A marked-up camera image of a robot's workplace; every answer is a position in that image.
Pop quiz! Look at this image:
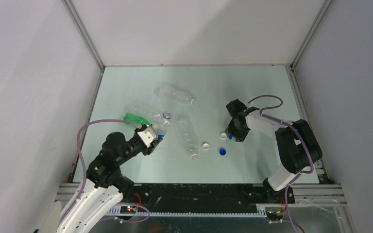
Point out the green plastic bottle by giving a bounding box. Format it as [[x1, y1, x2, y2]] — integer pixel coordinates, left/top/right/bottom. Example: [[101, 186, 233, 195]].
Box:
[[123, 113, 152, 127]]

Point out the circuit board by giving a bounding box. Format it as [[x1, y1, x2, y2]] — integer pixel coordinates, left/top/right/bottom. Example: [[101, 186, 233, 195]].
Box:
[[266, 211, 285, 222], [119, 206, 137, 215]]

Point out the purple cable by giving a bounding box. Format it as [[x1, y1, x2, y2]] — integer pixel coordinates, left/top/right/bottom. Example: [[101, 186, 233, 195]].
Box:
[[247, 95, 316, 233], [57, 119, 142, 226]]

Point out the white cap right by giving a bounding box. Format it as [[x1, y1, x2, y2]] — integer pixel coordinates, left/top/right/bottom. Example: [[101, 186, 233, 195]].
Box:
[[220, 132, 228, 140]]

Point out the clear bottle beside green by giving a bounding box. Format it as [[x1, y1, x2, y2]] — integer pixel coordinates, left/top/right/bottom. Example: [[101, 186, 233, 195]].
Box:
[[125, 102, 163, 121]]

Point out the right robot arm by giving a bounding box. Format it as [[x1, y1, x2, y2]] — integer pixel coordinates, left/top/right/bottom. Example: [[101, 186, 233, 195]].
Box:
[[225, 99, 322, 203]]

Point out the right circuit board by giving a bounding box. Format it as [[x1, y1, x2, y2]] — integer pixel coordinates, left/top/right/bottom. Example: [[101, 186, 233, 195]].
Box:
[[266, 211, 285, 222]]

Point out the Pepsi label clear bottle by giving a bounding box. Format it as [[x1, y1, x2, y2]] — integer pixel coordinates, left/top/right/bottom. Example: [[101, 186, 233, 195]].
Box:
[[153, 111, 171, 139]]

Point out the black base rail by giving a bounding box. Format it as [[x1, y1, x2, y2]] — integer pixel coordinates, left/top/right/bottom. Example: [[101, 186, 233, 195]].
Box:
[[102, 183, 295, 216]]

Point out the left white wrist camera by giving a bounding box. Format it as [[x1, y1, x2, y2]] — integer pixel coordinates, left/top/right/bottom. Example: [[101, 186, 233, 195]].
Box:
[[136, 127, 158, 148]]

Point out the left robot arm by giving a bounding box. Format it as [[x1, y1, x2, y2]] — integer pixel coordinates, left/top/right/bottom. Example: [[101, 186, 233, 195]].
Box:
[[56, 125, 162, 233]]

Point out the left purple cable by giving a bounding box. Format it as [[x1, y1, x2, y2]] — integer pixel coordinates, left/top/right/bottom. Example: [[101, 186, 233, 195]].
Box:
[[57, 119, 142, 226]]

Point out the clear bottle centre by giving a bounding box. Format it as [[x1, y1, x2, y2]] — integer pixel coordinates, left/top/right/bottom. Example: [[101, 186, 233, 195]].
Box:
[[175, 114, 199, 160]]

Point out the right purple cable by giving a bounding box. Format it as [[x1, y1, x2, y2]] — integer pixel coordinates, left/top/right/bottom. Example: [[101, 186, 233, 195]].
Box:
[[247, 95, 316, 233]]

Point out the left circuit board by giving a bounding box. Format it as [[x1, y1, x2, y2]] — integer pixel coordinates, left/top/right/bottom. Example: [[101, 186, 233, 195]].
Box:
[[119, 206, 137, 215]]

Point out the clear bottle far back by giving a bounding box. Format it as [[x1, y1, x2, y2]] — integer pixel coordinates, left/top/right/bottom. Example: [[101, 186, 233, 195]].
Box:
[[153, 83, 197, 105]]

